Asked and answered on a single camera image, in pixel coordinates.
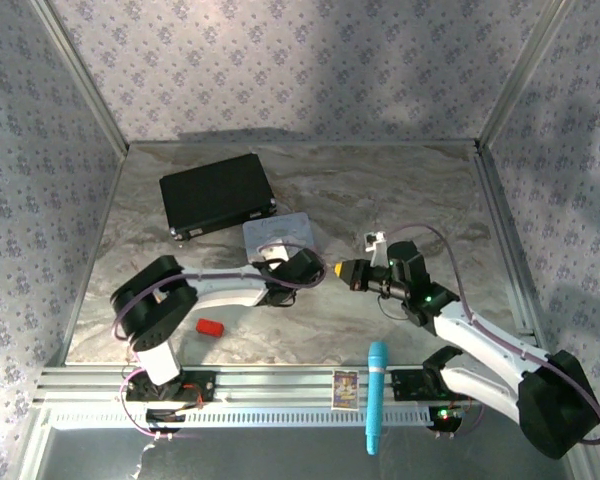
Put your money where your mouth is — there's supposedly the black hard case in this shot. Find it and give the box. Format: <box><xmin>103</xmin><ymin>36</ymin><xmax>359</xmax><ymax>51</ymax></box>
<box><xmin>158</xmin><ymin>152</ymin><xmax>278</xmax><ymax>242</ymax></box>

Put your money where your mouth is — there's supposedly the blue toy microphone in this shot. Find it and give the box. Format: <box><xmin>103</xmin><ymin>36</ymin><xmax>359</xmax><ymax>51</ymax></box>
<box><xmin>363</xmin><ymin>341</ymin><xmax>390</xmax><ymax>456</ymax></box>

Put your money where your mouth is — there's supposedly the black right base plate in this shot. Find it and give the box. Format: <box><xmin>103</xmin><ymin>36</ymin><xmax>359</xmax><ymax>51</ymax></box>
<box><xmin>390</xmin><ymin>368</ymin><xmax>482</xmax><ymax>404</ymax></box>

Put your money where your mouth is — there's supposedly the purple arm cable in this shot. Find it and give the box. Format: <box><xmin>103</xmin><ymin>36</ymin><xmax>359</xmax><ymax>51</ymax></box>
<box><xmin>387</xmin><ymin>223</ymin><xmax>600</xmax><ymax>447</ymax></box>
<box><xmin>110</xmin><ymin>242</ymin><xmax>329</xmax><ymax>342</ymax></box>

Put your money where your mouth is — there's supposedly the red small block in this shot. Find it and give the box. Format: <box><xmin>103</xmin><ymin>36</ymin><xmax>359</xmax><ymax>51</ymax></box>
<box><xmin>195</xmin><ymin>317</ymin><xmax>225</xmax><ymax>337</ymax></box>

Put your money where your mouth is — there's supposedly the white cable tie strip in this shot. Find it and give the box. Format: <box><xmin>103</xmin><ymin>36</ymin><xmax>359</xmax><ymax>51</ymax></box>
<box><xmin>129</xmin><ymin>442</ymin><xmax>154</xmax><ymax>479</ymax></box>

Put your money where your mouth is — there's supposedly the pastel cartoon tin box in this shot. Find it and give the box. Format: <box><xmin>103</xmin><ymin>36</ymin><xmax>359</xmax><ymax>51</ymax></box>
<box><xmin>242</xmin><ymin>211</ymin><xmax>317</xmax><ymax>264</ymax></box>

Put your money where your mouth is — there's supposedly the aluminium frame post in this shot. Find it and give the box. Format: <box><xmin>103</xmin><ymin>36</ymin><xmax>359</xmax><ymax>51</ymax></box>
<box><xmin>474</xmin><ymin>0</ymin><xmax>567</xmax><ymax>151</ymax></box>
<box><xmin>29</xmin><ymin>0</ymin><xmax>130</xmax><ymax>154</ymax></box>

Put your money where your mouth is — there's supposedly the left black controller board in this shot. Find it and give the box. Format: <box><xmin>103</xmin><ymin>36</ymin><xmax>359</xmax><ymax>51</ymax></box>
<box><xmin>144</xmin><ymin>407</ymin><xmax>187</xmax><ymax>434</ymax></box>

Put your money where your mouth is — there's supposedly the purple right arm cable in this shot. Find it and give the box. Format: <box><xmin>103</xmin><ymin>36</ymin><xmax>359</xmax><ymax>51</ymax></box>
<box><xmin>387</xmin><ymin>223</ymin><xmax>600</xmax><ymax>447</ymax></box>

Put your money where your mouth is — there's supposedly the white slotted cable duct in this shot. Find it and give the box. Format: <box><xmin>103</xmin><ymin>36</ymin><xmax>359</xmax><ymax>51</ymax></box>
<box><xmin>44</xmin><ymin>402</ymin><xmax>462</xmax><ymax>429</ymax></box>

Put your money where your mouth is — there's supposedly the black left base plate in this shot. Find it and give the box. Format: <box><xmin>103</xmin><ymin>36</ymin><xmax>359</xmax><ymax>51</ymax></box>
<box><xmin>124</xmin><ymin>368</ymin><xmax>217</xmax><ymax>404</ymax></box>

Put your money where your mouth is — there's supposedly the black controller board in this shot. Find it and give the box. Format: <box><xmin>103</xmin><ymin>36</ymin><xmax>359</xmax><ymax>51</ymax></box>
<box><xmin>427</xmin><ymin>405</ymin><xmax>465</xmax><ymax>432</ymax></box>
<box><xmin>144</xmin><ymin>407</ymin><xmax>187</xmax><ymax>434</ymax></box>

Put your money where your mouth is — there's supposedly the colourful trading card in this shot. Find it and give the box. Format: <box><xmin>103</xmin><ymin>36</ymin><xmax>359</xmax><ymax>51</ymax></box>
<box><xmin>331</xmin><ymin>369</ymin><xmax>360</xmax><ymax>411</ymax></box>

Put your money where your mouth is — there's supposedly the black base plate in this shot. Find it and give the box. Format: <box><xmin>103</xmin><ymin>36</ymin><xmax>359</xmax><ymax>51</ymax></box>
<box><xmin>124</xmin><ymin>368</ymin><xmax>217</xmax><ymax>404</ymax></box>
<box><xmin>390</xmin><ymin>368</ymin><xmax>482</xmax><ymax>404</ymax></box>

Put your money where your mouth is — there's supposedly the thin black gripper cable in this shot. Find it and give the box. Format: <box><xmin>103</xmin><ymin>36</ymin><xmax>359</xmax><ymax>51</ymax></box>
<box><xmin>377</xmin><ymin>294</ymin><xmax>406</xmax><ymax>321</ymax></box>

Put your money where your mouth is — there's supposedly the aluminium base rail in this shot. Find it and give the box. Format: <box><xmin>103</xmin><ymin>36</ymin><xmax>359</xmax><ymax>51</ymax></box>
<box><xmin>33</xmin><ymin>365</ymin><xmax>526</xmax><ymax>406</ymax></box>

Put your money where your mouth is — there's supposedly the right black controller board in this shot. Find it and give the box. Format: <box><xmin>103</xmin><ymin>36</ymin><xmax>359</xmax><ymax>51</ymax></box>
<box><xmin>427</xmin><ymin>405</ymin><xmax>465</xmax><ymax>432</ymax></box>

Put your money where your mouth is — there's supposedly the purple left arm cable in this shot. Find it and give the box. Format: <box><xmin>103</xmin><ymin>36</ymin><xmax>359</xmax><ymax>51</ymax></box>
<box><xmin>110</xmin><ymin>242</ymin><xmax>329</xmax><ymax>342</ymax></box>

